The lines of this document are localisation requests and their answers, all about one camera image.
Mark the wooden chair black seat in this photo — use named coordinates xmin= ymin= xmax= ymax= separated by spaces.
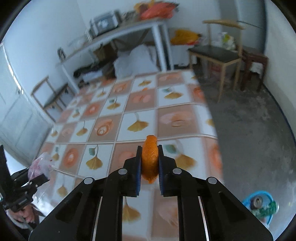
xmin=188 ymin=20 xmax=244 ymax=101

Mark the left hand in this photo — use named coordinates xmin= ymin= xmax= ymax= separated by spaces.
xmin=6 ymin=204 xmax=45 ymax=229

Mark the silver appliance on table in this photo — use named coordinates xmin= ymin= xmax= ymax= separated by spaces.
xmin=89 ymin=11 xmax=122 ymax=37

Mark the blue trash basket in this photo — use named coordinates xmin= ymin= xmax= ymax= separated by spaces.
xmin=242 ymin=190 xmax=279 ymax=228

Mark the white sack under table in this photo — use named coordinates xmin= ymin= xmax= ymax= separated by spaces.
xmin=113 ymin=44 xmax=160 ymax=79

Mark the white metal table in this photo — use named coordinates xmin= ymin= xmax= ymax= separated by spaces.
xmin=59 ymin=18 xmax=174 ymax=94

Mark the green label plastic bottle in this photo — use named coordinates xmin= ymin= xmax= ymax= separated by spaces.
xmin=252 ymin=201 xmax=279 ymax=219

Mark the patterned tablecloth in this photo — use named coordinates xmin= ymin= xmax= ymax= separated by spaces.
xmin=35 ymin=70 xmax=222 ymax=240

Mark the yellow orange bag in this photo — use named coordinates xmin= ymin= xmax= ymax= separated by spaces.
xmin=171 ymin=29 xmax=202 ymax=45

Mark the dark wooden stool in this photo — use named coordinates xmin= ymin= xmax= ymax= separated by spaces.
xmin=240 ymin=46 xmax=269 ymax=92

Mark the pink plastic bag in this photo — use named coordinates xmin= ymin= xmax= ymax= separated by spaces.
xmin=28 ymin=152 xmax=53 ymax=181

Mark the orange peel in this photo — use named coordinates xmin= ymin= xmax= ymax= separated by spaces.
xmin=141 ymin=135 xmax=159 ymax=184

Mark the grey door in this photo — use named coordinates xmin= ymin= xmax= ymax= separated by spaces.
xmin=1 ymin=44 xmax=50 ymax=165

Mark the small wooden chair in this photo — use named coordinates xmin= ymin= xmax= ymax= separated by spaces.
xmin=30 ymin=75 xmax=75 ymax=122

